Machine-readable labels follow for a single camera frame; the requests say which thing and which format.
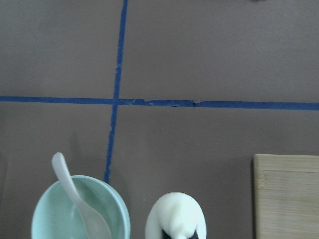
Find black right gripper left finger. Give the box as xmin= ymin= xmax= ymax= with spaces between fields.
xmin=161 ymin=229 xmax=171 ymax=239

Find bamboo cutting board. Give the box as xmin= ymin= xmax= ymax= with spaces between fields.
xmin=253 ymin=154 xmax=319 ymax=239

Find beige spoon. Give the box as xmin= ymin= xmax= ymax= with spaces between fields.
xmin=51 ymin=152 xmax=112 ymax=239

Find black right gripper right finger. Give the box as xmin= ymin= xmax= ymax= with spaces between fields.
xmin=192 ymin=230 xmax=199 ymax=239

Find light green bowl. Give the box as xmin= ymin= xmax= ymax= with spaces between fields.
xmin=31 ymin=175 xmax=131 ymax=239

